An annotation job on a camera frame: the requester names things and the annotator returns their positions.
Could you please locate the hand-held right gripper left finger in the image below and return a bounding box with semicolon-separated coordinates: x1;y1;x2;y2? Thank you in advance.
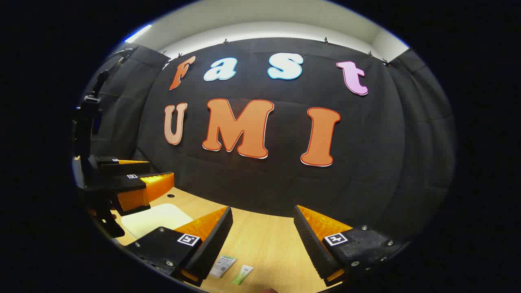
123;206;234;287

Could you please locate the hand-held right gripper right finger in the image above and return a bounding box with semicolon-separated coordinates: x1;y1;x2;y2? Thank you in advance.
293;205;409;288

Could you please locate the white skin care tube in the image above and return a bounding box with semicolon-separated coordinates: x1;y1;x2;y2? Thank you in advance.
209;255;238;279

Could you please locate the small green skin care tube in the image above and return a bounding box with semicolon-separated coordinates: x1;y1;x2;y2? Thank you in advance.
232;265;254;285

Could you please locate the black backdrop cloth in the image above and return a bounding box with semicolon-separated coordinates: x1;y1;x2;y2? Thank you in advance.
79;37;456;245

